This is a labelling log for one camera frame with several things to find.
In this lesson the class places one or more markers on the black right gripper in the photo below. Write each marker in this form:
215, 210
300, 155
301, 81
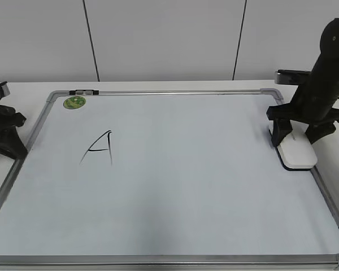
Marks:
311, 104

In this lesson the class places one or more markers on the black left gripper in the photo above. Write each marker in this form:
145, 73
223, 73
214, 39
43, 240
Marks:
11, 145

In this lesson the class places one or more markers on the white rectangular board eraser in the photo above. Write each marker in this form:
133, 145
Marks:
295, 152

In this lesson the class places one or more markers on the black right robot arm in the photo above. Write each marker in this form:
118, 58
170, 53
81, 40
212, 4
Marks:
326, 67

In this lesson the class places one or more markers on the black grey hanger clip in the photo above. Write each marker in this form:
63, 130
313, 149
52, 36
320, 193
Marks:
84, 92

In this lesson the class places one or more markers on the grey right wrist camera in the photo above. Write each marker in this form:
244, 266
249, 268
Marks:
290, 77

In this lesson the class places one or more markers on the white board with aluminium frame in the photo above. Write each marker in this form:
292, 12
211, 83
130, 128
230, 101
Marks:
162, 179

